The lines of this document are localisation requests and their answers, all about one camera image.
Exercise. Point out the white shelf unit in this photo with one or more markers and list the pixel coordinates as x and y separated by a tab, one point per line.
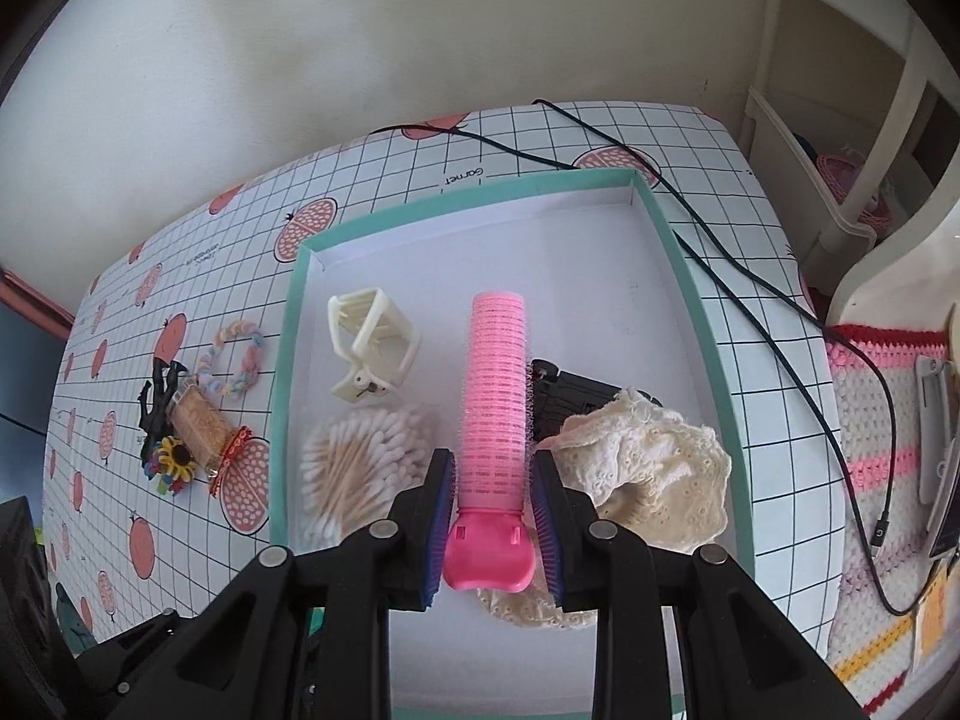
851	126

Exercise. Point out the teal shallow box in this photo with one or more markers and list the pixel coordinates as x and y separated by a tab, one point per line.
606	295

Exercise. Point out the bag of cotton swabs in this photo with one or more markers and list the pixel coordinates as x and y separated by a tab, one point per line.
352	468

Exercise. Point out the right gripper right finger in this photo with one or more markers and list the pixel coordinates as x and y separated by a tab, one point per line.
554	522

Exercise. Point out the cream hair claw clip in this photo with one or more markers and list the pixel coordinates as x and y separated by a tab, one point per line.
375	339

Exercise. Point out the pink hair roller clip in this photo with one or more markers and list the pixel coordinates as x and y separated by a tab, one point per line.
488	546

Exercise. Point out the small black hair clip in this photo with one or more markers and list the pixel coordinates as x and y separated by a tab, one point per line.
558	395

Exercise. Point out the white chair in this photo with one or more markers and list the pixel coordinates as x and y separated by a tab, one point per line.
910	282

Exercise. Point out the crochet striped cushion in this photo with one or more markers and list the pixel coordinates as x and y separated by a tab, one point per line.
891	640

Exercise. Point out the clear toothpick box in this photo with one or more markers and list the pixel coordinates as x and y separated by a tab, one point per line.
211	441

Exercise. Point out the cream lace scrunchie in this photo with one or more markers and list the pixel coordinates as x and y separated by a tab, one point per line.
647	469

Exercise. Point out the pomegranate grid tablecloth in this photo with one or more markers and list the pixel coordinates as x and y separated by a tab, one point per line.
122	551

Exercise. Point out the black hair claw clip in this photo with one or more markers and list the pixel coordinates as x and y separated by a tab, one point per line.
155	399

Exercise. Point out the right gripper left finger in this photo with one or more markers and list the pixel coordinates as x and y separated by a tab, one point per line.
436	499

